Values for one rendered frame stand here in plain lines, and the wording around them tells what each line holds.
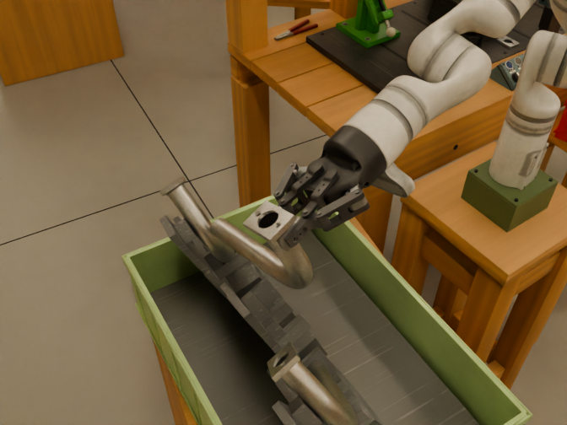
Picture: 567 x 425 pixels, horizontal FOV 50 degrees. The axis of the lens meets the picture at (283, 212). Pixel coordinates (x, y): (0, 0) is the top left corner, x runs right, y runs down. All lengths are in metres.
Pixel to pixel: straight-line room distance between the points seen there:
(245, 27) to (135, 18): 2.32
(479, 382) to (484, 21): 0.56
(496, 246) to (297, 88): 0.70
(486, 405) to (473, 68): 0.55
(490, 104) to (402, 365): 0.81
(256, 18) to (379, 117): 1.15
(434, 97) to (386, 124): 0.08
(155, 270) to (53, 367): 1.09
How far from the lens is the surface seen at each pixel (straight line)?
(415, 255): 1.55
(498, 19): 0.83
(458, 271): 1.47
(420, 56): 0.81
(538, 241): 1.42
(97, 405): 2.14
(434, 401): 1.12
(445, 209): 1.43
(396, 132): 0.73
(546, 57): 1.23
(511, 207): 1.37
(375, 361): 1.14
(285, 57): 1.85
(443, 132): 1.60
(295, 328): 0.97
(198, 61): 3.59
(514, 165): 1.36
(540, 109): 1.29
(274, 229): 0.67
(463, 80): 0.79
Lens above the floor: 1.81
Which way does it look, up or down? 44 degrees down
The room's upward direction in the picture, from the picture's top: straight up
